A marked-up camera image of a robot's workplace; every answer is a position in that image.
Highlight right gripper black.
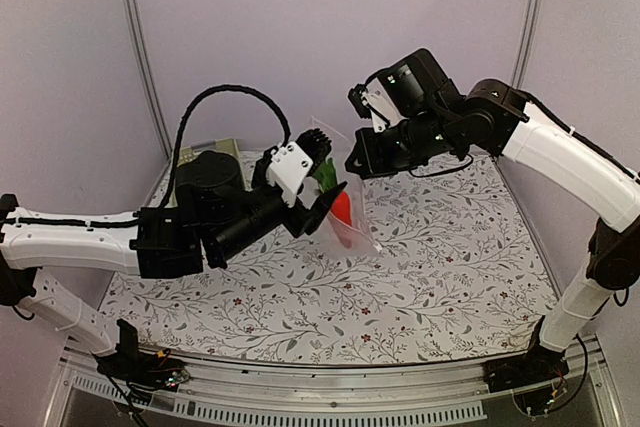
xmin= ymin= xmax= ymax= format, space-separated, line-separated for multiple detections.
xmin=345 ymin=108 xmax=455 ymax=178

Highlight toy carrot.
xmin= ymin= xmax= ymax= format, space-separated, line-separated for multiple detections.
xmin=329 ymin=192 xmax=353 ymax=249

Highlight clear zip top bag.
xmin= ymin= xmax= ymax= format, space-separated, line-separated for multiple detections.
xmin=311 ymin=117 xmax=382 ymax=259

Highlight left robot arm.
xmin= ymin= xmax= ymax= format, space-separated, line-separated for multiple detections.
xmin=1 ymin=145 xmax=343 ymax=390

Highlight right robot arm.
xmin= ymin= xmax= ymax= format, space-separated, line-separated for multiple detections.
xmin=345 ymin=48 xmax=639 ymax=390

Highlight cream plastic basket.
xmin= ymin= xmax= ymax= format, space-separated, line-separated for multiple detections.
xmin=174 ymin=138 xmax=246 ymax=190

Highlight floral table mat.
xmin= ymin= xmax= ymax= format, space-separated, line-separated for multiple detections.
xmin=100 ymin=153 xmax=556 ymax=365

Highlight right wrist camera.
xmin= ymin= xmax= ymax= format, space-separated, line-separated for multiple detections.
xmin=347 ymin=84 xmax=402 ymax=134

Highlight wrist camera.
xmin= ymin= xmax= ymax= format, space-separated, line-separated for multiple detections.
xmin=265 ymin=128 xmax=331 ymax=208
xmin=347 ymin=84 xmax=402 ymax=134

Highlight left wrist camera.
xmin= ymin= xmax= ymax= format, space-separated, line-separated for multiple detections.
xmin=265 ymin=128 xmax=331 ymax=208

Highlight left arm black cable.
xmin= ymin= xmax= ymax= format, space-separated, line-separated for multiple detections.
xmin=164 ymin=84 xmax=292 ymax=208

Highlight front aluminium rail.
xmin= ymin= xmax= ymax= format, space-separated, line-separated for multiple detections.
xmin=43 ymin=336 xmax=625 ymax=426

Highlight right metal frame post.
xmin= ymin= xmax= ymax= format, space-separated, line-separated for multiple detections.
xmin=511 ymin=0 xmax=543 ymax=88

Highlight metal frame post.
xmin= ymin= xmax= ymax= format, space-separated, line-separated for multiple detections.
xmin=122 ymin=0 xmax=172 ymax=158
xmin=511 ymin=0 xmax=543 ymax=88

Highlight left metal frame post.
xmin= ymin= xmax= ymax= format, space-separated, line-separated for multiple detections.
xmin=122 ymin=0 xmax=172 ymax=158

